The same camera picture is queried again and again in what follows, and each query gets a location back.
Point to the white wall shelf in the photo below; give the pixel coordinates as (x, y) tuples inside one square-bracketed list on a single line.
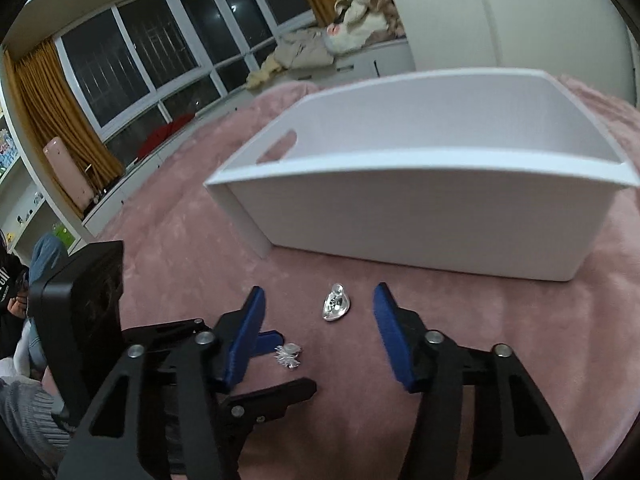
[(31, 206)]

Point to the pile of clothes on cabinet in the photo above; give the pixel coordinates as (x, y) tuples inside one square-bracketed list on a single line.
[(357, 24)]

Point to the pink cylindrical appliance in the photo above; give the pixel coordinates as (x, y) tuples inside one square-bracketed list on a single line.
[(72, 180)]

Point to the white rectangular storage box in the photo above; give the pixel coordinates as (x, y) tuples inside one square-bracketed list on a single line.
[(494, 171)]

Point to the left mustard curtain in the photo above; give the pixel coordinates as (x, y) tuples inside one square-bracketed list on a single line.
[(48, 109)]

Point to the small spiky crystal earring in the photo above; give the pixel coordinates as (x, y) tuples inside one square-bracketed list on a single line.
[(287, 355)]

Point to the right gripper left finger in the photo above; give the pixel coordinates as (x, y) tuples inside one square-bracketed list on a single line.
[(200, 384)]

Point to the large dark window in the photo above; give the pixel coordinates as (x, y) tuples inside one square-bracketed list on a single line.
[(141, 64)]

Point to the light blue jeans leg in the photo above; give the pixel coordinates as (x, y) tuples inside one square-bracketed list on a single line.
[(48, 254)]

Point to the pink fluffy blanket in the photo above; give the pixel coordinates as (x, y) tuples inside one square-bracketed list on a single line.
[(183, 259)]

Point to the red cushion on sill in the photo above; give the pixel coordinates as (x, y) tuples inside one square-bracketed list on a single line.
[(163, 133)]

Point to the white curved wardrobe door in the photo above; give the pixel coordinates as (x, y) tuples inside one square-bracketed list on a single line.
[(585, 39)]

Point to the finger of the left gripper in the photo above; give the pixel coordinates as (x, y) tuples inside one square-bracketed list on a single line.
[(239, 415), (267, 342)]

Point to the teardrop crystal pendant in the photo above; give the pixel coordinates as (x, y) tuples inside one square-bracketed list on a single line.
[(336, 304)]

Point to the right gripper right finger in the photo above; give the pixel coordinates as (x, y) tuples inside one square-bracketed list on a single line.
[(515, 433)]

